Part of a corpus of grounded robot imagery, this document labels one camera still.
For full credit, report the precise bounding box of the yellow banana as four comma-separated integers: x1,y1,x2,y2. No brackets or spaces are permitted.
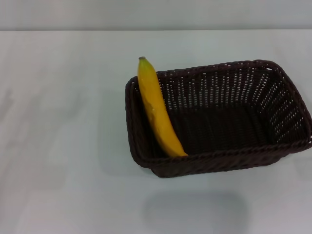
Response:
137,56,189,157

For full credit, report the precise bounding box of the dark brown woven basket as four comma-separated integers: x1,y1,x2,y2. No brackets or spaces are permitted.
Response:
124,59,312,178

